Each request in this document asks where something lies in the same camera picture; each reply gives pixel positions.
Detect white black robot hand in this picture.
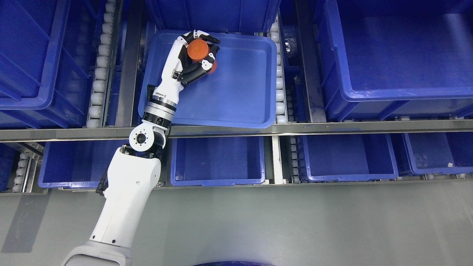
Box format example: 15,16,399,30
149,30,220,109

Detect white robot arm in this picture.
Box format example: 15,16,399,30
62,96,178,266

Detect metal shelf rack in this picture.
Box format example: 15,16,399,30
0,0,473,194

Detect shallow blue tray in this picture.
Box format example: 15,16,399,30
138,30,278,129

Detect blue bin upper centre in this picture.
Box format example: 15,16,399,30
145,0,280,34

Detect blue bin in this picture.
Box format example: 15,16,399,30
0,0,105,129
0,143,18,192
38,140,125,189
313,0,473,122
393,132,473,176
297,134,399,183
170,137,266,187
145,0,280,34

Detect blue bin lower centre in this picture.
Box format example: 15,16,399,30
170,137,266,187

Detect blue bin upper left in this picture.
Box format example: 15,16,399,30
0,0,105,129

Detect blue bin far left lower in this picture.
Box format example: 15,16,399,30
0,143,18,192

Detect blue bin upper right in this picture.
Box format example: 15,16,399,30
313,0,473,122

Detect blue bin far right lower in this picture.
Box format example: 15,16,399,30
393,132,473,176

